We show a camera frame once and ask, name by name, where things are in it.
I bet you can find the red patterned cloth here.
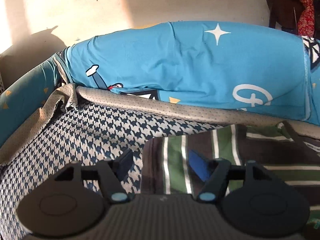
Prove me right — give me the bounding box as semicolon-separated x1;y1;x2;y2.
261;0;317;37

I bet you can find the green brown striped t-shirt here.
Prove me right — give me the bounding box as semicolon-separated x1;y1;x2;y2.
141;122;320;230

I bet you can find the brown wooden chair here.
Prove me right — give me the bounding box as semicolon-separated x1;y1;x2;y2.
265;0;320;38

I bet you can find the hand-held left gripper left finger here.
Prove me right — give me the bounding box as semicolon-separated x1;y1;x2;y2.
54;149;135;203

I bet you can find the blue pillow with script print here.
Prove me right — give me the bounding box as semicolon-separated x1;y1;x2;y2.
301;36;320;126

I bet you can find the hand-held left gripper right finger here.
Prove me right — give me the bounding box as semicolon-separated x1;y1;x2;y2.
187;150;273;203

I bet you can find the blue pillow with star print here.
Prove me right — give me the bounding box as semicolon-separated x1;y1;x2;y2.
59;21;313;120

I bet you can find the houndstooth bed mat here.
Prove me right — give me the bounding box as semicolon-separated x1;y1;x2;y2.
0;83;320;240

